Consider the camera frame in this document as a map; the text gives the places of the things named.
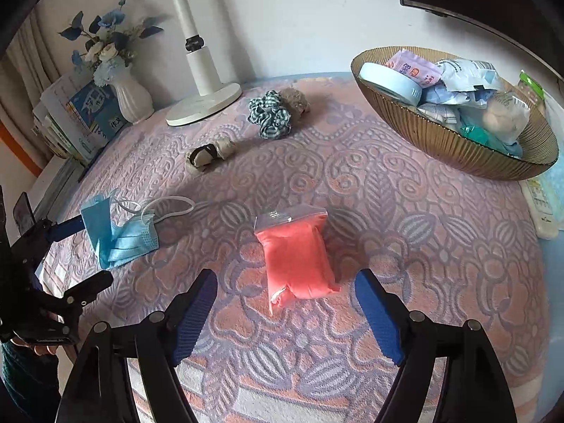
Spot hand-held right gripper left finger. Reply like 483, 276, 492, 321
59, 269, 219, 423

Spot white vase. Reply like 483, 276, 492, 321
108, 69, 155, 125

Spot white lamp stand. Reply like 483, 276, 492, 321
162, 0, 243, 127

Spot blue face mask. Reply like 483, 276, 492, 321
79, 189, 197, 270

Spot brown fuzzy ball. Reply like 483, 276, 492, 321
280, 87, 313, 117

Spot beige and black sock roll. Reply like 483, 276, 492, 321
185, 136, 239, 174

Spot white remote control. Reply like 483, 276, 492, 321
520, 178, 564, 239

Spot pink patterned tablecloth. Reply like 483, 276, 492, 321
37, 73, 551, 423

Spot teal plastic item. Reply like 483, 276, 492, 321
458, 112, 496, 146

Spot white and blue packets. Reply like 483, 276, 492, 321
416, 86, 490, 133

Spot jar with green lid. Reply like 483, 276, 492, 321
517, 69, 549, 111

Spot teal cloth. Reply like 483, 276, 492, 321
489, 139, 524, 159

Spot cream curtain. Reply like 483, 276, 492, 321
0, 13, 62, 172

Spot stack of books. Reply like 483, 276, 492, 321
31, 73, 128, 166

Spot green plaid scrunchie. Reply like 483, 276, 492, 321
247, 90, 292, 139

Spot beige plush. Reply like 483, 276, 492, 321
482, 90, 532, 146

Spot white and blue packet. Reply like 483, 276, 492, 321
438, 58, 505, 98

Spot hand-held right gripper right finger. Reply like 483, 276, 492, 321
355, 269, 518, 423

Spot red packet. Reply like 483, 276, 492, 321
254, 206, 342, 315

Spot purple packet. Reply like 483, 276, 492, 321
385, 49, 443, 90

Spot light blue tissue packet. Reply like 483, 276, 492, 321
540, 167, 564, 230

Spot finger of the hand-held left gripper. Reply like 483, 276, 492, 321
13, 214, 91, 252
37, 270, 114, 318

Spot blue artificial flowers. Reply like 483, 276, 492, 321
57, 0, 165, 88

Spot amber glass bowl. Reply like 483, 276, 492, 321
351, 46, 559, 181

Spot person's left hand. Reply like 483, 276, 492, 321
11, 337, 58, 356

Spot person's left forearm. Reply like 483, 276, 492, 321
0, 344, 60, 423

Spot light blue tape roll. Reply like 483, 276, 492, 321
358, 62, 424, 107

